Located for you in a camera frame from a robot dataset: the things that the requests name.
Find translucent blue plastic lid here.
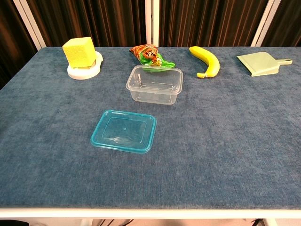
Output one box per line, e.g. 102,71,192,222
90,109,158,154

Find clear plastic food container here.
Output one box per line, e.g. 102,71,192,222
126,65,184,105

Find orange green snack bag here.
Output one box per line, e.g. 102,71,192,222
129,44,176,73

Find white round plastic base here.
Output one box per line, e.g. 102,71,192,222
67,51,104,80

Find yellow banana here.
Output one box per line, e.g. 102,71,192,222
189,46,221,79

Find yellow sponge cube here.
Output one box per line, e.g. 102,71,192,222
62,36,97,69

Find pale green dustpan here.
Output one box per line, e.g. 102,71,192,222
236,52,293,78

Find white frame post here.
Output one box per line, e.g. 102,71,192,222
144,0,160,48
250,0,282,47
13,0,47,50

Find white table frame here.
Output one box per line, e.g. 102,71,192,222
0,207,301,226

